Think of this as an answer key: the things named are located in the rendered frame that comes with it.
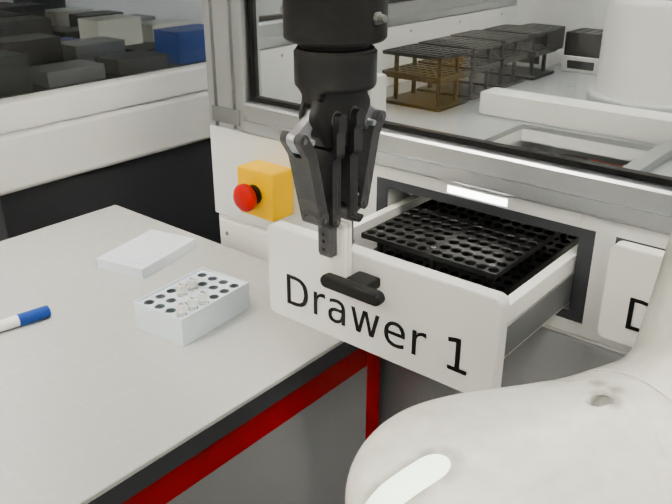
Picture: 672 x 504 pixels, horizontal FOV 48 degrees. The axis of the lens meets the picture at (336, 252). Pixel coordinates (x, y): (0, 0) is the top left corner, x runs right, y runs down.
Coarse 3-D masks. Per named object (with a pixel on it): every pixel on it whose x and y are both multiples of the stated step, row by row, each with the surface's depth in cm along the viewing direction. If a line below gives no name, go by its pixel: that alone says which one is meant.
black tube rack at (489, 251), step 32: (384, 224) 90; (416, 224) 91; (448, 224) 90; (480, 224) 90; (512, 224) 91; (416, 256) 89; (480, 256) 82; (512, 256) 82; (544, 256) 90; (512, 288) 82
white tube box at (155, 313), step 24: (168, 288) 98; (216, 288) 99; (240, 288) 98; (144, 312) 94; (168, 312) 93; (192, 312) 92; (216, 312) 95; (240, 312) 99; (168, 336) 92; (192, 336) 92
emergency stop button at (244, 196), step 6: (240, 186) 105; (246, 186) 105; (234, 192) 106; (240, 192) 105; (246, 192) 105; (252, 192) 105; (234, 198) 106; (240, 198) 105; (246, 198) 105; (252, 198) 105; (240, 204) 106; (246, 204) 105; (252, 204) 105; (246, 210) 106
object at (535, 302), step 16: (384, 208) 97; (400, 208) 98; (368, 224) 93; (368, 240) 94; (544, 272) 80; (560, 272) 81; (528, 288) 76; (544, 288) 79; (560, 288) 82; (512, 304) 73; (528, 304) 77; (544, 304) 79; (560, 304) 83; (512, 320) 74; (528, 320) 77; (544, 320) 81; (512, 336) 75; (528, 336) 78
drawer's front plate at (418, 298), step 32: (288, 224) 83; (288, 256) 83; (320, 256) 79; (352, 256) 76; (384, 256) 75; (320, 288) 81; (384, 288) 75; (416, 288) 72; (448, 288) 70; (480, 288) 69; (320, 320) 83; (352, 320) 79; (384, 320) 76; (416, 320) 74; (448, 320) 71; (480, 320) 69; (384, 352) 78; (416, 352) 75; (448, 352) 72; (480, 352) 70; (448, 384) 74; (480, 384) 71
